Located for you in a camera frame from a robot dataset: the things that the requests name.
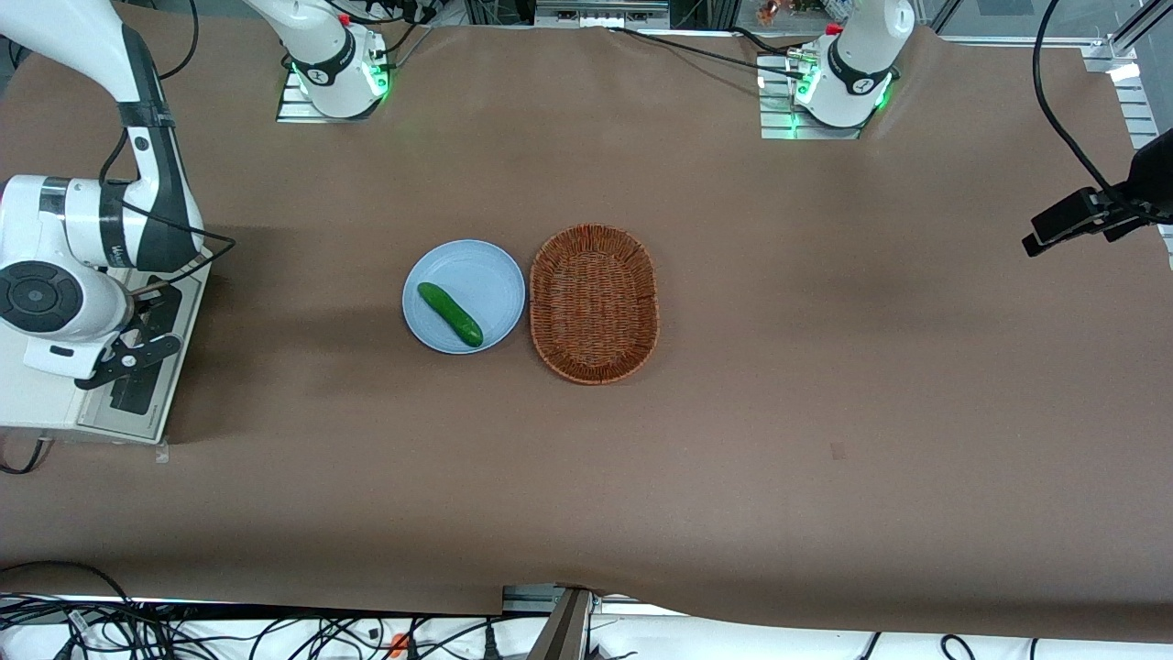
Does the brown wicker basket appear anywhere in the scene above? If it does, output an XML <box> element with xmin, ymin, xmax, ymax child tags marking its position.
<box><xmin>529</xmin><ymin>224</ymin><xmax>661</xmax><ymax>386</ymax></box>

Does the black camera cable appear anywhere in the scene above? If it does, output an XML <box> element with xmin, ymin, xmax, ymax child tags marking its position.
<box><xmin>1032</xmin><ymin>0</ymin><xmax>1115</xmax><ymax>196</ymax></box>

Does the aluminium frame rail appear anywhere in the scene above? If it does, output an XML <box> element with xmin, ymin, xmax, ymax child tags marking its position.
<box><xmin>1080</xmin><ymin>0</ymin><xmax>1173</xmax><ymax>269</ymax></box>

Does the green cucumber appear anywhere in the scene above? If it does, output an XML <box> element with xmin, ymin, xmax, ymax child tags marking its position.
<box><xmin>417</xmin><ymin>281</ymin><xmax>485</xmax><ymax>348</ymax></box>

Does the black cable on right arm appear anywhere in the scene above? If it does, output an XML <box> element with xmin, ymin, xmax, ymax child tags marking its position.
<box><xmin>98</xmin><ymin>128</ymin><xmax>238</xmax><ymax>297</ymax></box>

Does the aluminium profile bracket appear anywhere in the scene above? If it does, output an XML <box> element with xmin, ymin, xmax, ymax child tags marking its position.
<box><xmin>501</xmin><ymin>584</ymin><xmax>661</xmax><ymax>618</ymax></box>

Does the silver equipment box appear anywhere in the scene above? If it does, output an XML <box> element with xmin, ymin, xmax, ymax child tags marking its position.
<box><xmin>533</xmin><ymin>0</ymin><xmax>671</xmax><ymax>29</ymax></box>

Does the black oven power cord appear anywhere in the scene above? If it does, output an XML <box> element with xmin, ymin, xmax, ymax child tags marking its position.
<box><xmin>0</xmin><ymin>437</ymin><xmax>52</xmax><ymax>477</ymax></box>

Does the white toaster oven body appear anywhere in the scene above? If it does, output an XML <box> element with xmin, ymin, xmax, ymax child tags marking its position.
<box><xmin>0</xmin><ymin>341</ymin><xmax>97</xmax><ymax>434</ymax></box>

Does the light blue plate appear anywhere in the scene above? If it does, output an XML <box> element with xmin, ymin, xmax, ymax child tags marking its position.
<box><xmin>401</xmin><ymin>239</ymin><xmax>527</xmax><ymax>356</ymax></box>

